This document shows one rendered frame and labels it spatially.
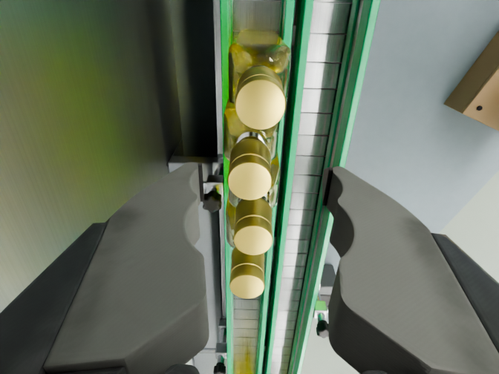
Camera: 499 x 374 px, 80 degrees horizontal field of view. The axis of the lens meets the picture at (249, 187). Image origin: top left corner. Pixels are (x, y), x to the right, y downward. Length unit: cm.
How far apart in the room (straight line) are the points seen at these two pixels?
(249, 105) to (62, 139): 12
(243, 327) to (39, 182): 72
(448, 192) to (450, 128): 17
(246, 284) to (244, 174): 12
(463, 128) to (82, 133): 71
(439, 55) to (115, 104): 58
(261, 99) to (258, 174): 6
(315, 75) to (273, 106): 29
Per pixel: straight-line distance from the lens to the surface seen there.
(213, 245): 65
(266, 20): 48
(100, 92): 27
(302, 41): 40
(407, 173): 77
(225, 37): 40
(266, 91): 20
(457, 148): 80
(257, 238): 26
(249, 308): 79
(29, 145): 20
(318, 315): 67
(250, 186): 23
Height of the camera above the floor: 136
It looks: 59 degrees down
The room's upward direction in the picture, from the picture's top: 178 degrees counter-clockwise
